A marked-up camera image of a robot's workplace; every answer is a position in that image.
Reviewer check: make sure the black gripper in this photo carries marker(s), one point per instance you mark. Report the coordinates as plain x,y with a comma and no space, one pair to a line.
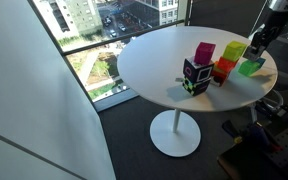
270,30

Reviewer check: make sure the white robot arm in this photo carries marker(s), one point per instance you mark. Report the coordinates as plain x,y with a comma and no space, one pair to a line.
284,4

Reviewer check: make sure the blue embossed block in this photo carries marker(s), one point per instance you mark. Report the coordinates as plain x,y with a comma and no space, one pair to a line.
261,61

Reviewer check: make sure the lime yellow block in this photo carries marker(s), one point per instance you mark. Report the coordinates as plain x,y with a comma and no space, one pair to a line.
234,50

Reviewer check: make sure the green block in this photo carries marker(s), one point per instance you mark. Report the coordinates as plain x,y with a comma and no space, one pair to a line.
249,68

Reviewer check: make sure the magenta pink block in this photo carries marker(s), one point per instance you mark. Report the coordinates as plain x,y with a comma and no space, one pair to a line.
204,52

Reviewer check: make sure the purple orange patterned block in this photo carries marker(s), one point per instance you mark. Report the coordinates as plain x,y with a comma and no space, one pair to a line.
219,77

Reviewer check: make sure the blue black white cube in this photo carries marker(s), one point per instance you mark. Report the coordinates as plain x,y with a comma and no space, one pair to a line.
197,71

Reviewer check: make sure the black white green checkered cube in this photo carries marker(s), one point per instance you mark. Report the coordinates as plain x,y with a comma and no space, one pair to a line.
195,87

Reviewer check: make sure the blue black clamp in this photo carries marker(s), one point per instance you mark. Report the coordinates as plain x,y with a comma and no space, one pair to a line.
257,136

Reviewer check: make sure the white table pedestal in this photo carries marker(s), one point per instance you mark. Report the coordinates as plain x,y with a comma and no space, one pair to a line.
175,136

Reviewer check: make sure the dark window frame bar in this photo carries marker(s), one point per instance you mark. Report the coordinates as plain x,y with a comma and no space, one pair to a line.
117,37

